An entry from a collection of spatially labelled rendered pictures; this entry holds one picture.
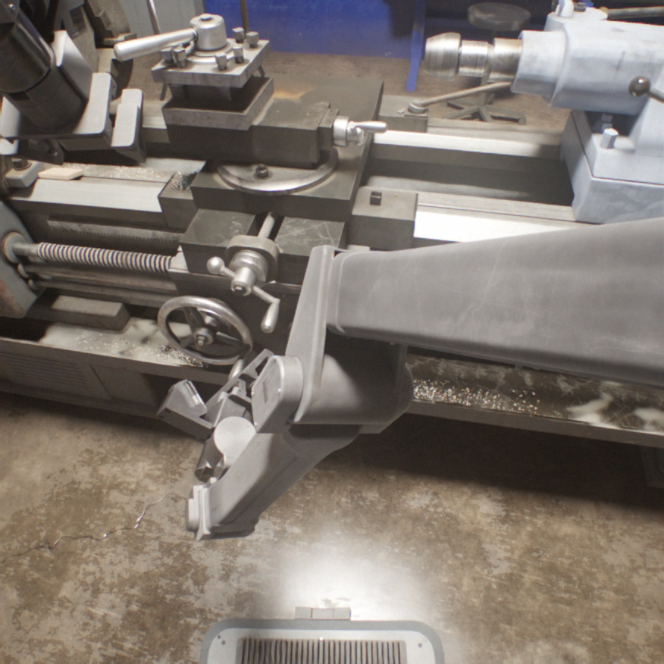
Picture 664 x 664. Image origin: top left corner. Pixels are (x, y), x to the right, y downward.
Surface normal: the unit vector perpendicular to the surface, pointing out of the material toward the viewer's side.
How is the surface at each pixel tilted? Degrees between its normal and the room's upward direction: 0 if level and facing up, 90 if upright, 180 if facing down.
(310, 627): 45
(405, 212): 0
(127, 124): 30
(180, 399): 37
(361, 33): 90
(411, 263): 65
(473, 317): 69
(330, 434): 25
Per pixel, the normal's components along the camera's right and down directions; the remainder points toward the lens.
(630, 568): -0.02, -0.65
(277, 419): 0.17, 0.84
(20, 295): 0.98, 0.13
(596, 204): -0.18, 0.75
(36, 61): 0.88, 0.46
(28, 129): -0.02, -0.18
